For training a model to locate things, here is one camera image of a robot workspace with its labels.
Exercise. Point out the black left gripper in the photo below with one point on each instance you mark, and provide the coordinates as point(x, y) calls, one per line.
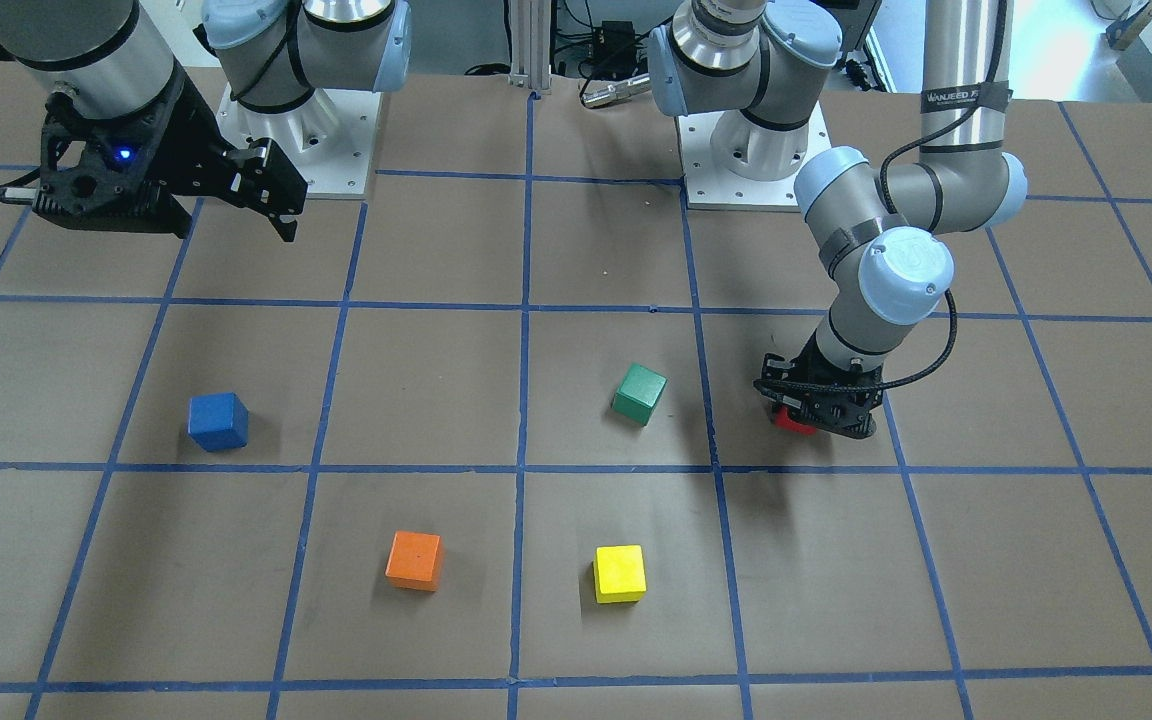
point(809, 357)

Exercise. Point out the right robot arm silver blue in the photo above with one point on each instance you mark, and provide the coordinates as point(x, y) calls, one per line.
point(275, 55)

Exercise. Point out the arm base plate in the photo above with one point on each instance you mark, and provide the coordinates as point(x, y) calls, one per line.
point(331, 139)
point(732, 165)

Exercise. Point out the green wooden block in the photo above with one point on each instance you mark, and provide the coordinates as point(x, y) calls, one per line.
point(638, 394)

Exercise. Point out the blue wooden block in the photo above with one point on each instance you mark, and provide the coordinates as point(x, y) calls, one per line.
point(218, 422)

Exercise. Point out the orange wooden block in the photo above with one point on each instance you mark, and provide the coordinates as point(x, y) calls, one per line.
point(415, 561)

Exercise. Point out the yellow wooden block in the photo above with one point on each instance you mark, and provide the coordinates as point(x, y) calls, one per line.
point(619, 573)

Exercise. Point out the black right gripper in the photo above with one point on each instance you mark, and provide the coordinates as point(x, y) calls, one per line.
point(189, 141)

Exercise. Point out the red wooden block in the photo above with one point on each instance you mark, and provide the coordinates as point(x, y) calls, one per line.
point(781, 418)

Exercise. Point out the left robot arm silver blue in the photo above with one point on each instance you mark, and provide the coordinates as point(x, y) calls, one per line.
point(878, 227)

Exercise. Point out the aluminium frame post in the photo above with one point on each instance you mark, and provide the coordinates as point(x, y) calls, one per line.
point(530, 45)

